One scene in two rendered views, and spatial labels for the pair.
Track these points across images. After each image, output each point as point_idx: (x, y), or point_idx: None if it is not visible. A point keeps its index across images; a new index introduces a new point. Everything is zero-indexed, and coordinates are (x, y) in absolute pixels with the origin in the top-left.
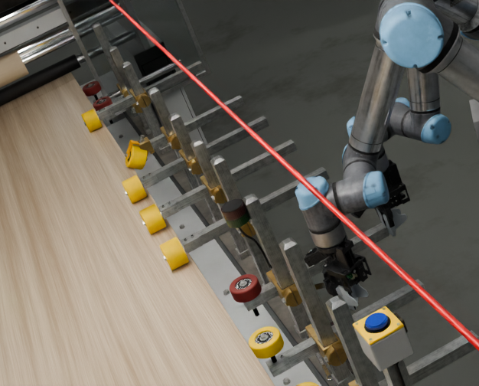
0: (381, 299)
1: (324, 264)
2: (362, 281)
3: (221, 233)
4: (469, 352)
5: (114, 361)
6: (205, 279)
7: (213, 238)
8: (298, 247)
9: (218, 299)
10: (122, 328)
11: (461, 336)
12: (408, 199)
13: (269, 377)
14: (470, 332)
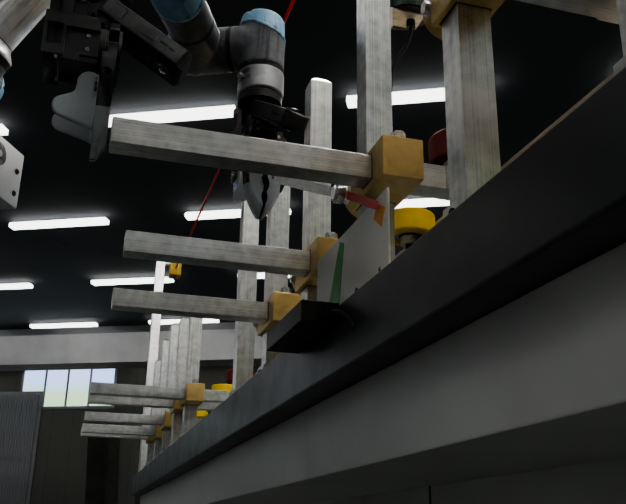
0: (205, 239)
1: (280, 132)
2: (237, 171)
3: (541, 3)
4: (131, 311)
5: None
6: (569, 109)
7: (564, 9)
8: (305, 95)
9: (515, 155)
10: None
11: (132, 289)
12: (46, 80)
13: (399, 252)
14: (116, 288)
